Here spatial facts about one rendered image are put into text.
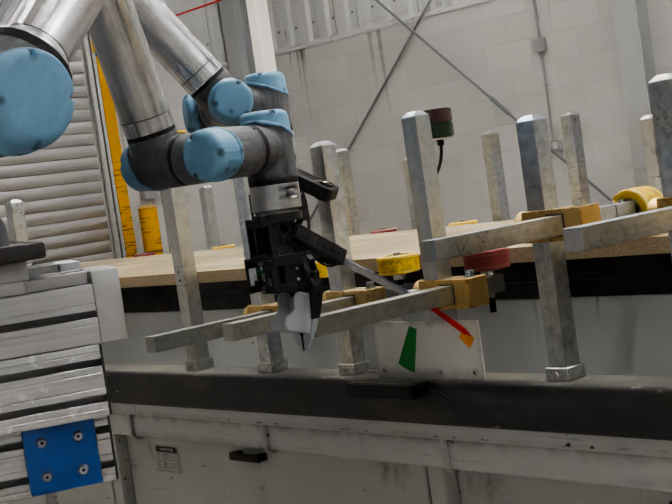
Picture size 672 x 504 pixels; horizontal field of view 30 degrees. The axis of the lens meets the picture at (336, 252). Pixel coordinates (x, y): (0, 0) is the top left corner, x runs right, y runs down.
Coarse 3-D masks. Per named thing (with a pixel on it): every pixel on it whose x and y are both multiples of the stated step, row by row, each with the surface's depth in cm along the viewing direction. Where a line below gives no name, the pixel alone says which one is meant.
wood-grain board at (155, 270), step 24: (360, 240) 333; (384, 240) 314; (408, 240) 298; (648, 240) 201; (96, 264) 443; (120, 264) 410; (144, 264) 382; (168, 264) 357; (216, 264) 317; (240, 264) 300; (360, 264) 253; (456, 264) 233
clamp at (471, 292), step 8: (424, 280) 216; (432, 280) 214; (440, 280) 212; (448, 280) 211; (456, 280) 209; (464, 280) 208; (472, 280) 208; (480, 280) 210; (416, 288) 217; (424, 288) 215; (456, 288) 210; (464, 288) 208; (472, 288) 208; (480, 288) 210; (456, 296) 210; (464, 296) 208; (472, 296) 208; (480, 296) 209; (488, 296) 211; (456, 304) 210; (464, 304) 209; (472, 304) 208; (480, 304) 209
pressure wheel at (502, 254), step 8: (504, 248) 216; (464, 256) 217; (472, 256) 215; (480, 256) 214; (488, 256) 214; (496, 256) 214; (504, 256) 215; (464, 264) 218; (472, 264) 216; (480, 264) 215; (488, 264) 214; (496, 264) 215; (504, 264) 215; (488, 272) 217
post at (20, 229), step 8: (8, 200) 328; (16, 200) 327; (8, 208) 327; (16, 208) 326; (8, 216) 327; (16, 216) 326; (24, 216) 328; (8, 224) 328; (16, 224) 326; (24, 224) 328; (16, 232) 326; (24, 232) 327; (16, 240) 326; (24, 240) 327; (32, 264) 328
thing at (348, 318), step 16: (432, 288) 210; (448, 288) 210; (496, 288) 217; (368, 304) 199; (384, 304) 200; (400, 304) 202; (416, 304) 204; (432, 304) 207; (448, 304) 209; (320, 320) 191; (336, 320) 193; (352, 320) 195; (368, 320) 197; (384, 320) 200
